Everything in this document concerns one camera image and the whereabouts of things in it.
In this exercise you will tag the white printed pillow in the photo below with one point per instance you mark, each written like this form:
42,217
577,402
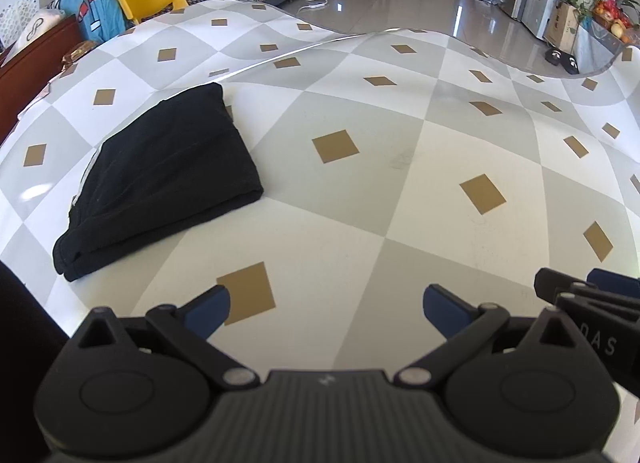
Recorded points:
32,30

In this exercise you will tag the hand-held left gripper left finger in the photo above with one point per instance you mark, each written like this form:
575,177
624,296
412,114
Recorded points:
207,313

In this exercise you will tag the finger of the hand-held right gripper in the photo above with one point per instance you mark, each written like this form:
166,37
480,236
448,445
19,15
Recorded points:
565,285
615,280

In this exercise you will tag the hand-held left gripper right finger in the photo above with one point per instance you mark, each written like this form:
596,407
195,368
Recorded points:
445,313

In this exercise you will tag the brown wrapped packet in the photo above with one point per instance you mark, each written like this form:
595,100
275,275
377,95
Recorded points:
77,53

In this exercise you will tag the white power strip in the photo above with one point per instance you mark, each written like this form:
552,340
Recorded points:
315,4

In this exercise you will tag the cardboard box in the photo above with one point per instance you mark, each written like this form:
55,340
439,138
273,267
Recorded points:
562,28

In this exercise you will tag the black t-shirt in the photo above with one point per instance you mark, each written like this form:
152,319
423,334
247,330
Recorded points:
160,178

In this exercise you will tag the checkered tablecloth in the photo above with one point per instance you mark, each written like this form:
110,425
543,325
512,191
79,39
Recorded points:
350,168

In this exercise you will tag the fruit basket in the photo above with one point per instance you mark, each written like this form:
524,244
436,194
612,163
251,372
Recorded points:
612,18

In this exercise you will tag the white laundry basket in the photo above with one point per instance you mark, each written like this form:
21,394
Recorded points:
17,5

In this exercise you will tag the blue cartoon blanket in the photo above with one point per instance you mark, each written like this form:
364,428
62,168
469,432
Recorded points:
95,13

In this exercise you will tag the black slipper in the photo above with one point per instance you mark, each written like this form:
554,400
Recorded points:
554,55
570,63

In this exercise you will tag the person's dark clothing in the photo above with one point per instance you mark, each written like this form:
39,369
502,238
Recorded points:
22,368

